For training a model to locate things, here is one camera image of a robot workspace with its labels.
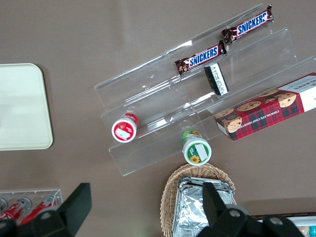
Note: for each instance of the red cola bottle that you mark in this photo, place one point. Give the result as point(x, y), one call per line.
point(39, 207)
point(2, 204)
point(14, 209)

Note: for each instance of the cream white plastic tray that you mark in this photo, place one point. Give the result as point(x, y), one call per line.
point(22, 106)

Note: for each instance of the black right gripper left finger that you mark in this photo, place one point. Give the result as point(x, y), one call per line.
point(66, 212)

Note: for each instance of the small black white packet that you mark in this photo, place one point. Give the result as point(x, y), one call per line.
point(216, 79)

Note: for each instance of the snickers chocolate bar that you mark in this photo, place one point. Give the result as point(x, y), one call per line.
point(249, 24)
point(202, 57)

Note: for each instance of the green lidded snack cup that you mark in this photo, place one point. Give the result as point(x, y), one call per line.
point(196, 150)

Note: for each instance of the red tartan cookie box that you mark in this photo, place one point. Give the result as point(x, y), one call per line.
point(261, 111)

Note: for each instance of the oval light wicker basket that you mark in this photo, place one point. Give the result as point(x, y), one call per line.
point(170, 192)

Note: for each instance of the clear acrylic bottle holder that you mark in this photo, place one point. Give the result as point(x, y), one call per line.
point(54, 195)

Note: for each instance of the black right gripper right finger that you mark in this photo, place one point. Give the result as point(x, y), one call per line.
point(229, 222)

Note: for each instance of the silver foil container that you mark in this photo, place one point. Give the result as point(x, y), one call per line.
point(190, 207)

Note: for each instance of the clear acrylic stepped shelf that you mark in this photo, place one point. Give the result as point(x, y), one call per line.
point(158, 98)

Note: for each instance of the red lidded snack cup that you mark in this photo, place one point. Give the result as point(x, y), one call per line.
point(124, 129)

